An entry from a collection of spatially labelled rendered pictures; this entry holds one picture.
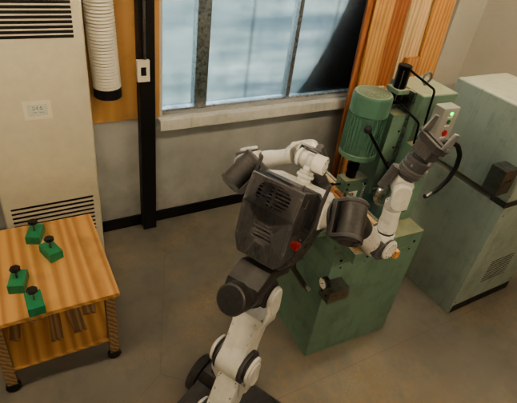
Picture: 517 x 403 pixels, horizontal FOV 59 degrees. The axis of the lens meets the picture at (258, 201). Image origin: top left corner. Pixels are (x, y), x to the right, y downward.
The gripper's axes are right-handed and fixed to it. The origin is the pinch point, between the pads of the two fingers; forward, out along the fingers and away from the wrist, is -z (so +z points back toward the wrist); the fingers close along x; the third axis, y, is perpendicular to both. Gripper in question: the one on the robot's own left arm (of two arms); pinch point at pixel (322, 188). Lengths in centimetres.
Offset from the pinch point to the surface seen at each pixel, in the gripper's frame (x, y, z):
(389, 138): -0.8, 38.3, 2.5
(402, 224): 6, 32, -52
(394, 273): 14, 17, -76
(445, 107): 8, 63, 9
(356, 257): 26.5, -5.0, -20.8
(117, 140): -131, -75, 1
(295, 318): -1, -42, -83
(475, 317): 29, 59, -160
